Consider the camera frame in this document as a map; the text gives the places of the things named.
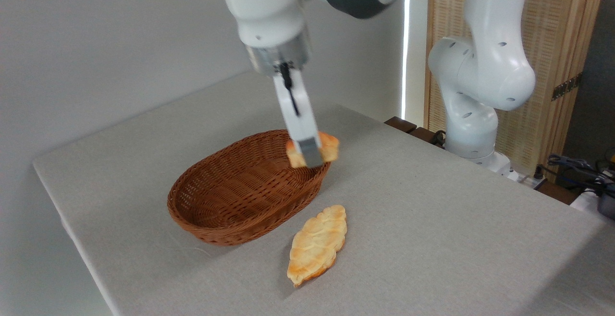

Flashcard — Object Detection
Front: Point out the round orange knotted bread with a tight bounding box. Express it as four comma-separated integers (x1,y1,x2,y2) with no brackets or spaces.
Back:
285,132,340,169

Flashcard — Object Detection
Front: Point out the dark brown wooden board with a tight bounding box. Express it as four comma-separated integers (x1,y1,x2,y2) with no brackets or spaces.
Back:
534,179,580,206

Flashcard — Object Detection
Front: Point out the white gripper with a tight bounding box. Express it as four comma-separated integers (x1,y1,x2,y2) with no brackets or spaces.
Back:
272,66,324,169

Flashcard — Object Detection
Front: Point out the brown wicker oval basket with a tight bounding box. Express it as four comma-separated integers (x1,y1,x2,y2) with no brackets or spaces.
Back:
167,130,332,247

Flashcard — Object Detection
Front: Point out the long flat pale bread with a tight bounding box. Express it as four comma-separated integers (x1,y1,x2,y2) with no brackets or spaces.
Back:
287,205,348,288

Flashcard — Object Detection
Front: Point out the dark brown wooden block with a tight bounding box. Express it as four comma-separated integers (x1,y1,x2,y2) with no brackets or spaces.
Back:
408,127,446,149
384,116,418,134

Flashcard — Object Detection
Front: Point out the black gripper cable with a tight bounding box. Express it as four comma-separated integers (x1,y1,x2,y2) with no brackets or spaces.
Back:
280,62,301,117

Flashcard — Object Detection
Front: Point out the dark metal screen hinge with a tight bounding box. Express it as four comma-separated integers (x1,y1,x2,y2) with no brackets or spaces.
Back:
551,73,583,102

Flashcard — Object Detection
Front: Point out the bundle of dark cables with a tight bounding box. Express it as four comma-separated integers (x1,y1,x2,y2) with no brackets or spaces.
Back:
537,154,615,197

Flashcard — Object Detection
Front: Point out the wooden slatted folding screen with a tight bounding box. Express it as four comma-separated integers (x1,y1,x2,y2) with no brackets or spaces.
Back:
424,0,609,178

